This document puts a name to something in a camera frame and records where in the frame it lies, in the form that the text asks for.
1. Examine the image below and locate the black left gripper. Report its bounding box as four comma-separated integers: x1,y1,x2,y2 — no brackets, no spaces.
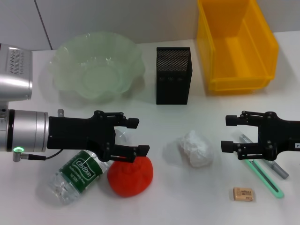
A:
46,110,150,164

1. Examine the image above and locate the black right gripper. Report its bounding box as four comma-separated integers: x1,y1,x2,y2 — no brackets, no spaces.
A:
220,110,300,162

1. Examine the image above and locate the red-orange toy orange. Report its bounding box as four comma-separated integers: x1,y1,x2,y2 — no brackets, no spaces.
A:
107,156,154,197

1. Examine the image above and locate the clear green-label water bottle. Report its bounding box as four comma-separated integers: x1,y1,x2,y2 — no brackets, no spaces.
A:
48,130,129,207

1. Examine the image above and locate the white paper ball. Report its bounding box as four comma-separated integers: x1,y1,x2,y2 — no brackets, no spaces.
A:
179,130,214,167

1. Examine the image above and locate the grey marker pen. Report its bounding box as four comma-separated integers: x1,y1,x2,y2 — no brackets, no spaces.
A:
239,133,289,180

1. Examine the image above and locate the green utility knife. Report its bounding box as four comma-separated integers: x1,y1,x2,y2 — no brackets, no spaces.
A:
233,132,285,200

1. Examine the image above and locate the beige eraser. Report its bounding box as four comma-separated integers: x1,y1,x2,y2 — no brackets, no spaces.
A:
232,187,256,202

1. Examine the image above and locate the pale green glass fruit bowl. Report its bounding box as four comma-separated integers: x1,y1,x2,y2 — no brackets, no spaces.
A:
48,31,146,105

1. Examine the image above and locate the black mesh pen holder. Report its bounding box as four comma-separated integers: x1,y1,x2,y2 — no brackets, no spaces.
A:
156,46,193,105

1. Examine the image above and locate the yellow plastic bin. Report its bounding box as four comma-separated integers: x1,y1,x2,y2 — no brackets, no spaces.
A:
196,0,280,95

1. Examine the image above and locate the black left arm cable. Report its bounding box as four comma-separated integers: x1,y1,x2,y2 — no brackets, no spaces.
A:
20,149,65,161

